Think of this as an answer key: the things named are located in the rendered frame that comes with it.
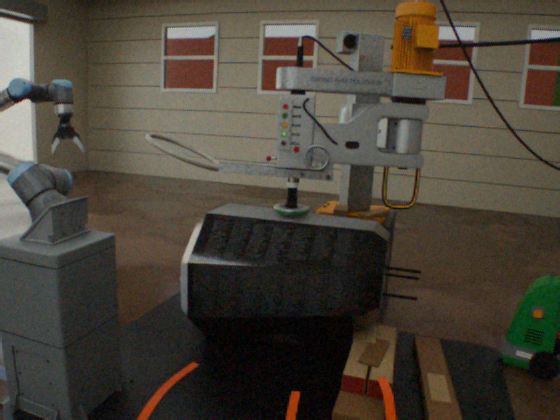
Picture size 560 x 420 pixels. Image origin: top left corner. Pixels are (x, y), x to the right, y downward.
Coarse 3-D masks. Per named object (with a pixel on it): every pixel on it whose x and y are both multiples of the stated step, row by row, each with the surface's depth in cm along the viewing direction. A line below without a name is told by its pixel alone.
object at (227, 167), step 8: (224, 168) 256; (232, 168) 256; (240, 168) 256; (248, 168) 256; (256, 168) 256; (264, 168) 256; (272, 168) 256; (280, 168) 256; (272, 176) 257; (280, 176) 257; (288, 176) 257; (296, 176) 257; (304, 176) 257; (312, 176) 257; (320, 176) 257; (328, 176) 253
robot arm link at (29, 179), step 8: (16, 168) 186; (24, 168) 187; (32, 168) 189; (40, 168) 197; (8, 176) 186; (16, 176) 185; (24, 176) 186; (32, 176) 187; (40, 176) 190; (48, 176) 196; (16, 184) 185; (24, 184) 185; (32, 184) 186; (40, 184) 188; (48, 184) 191; (16, 192) 187; (24, 192) 185; (32, 192) 185; (24, 200) 186
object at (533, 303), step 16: (528, 288) 262; (544, 288) 247; (528, 304) 250; (544, 304) 245; (512, 320) 259; (528, 320) 251; (544, 320) 246; (512, 336) 258; (528, 336) 252; (544, 336) 247; (512, 352) 259; (528, 352) 253; (544, 352) 246; (528, 368) 257; (544, 368) 245
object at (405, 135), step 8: (392, 120) 257; (400, 120) 250; (408, 120) 248; (416, 120) 248; (392, 128) 254; (400, 128) 250; (408, 128) 248; (416, 128) 248; (392, 136) 255; (400, 136) 250; (408, 136) 249; (416, 136) 250; (392, 144) 255; (400, 144) 251; (408, 144) 250; (416, 144) 251; (400, 152) 253; (408, 152) 251; (416, 152) 253
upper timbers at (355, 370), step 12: (384, 336) 254; (360, 348) 240; (348, 360) 227; (384, 360) 228; (348, 372) 215; (360, 372) 216; (372, 372) 216; (384, 372) 217; (348, 384) 214; (360, 384) 212; (372, 384) 210
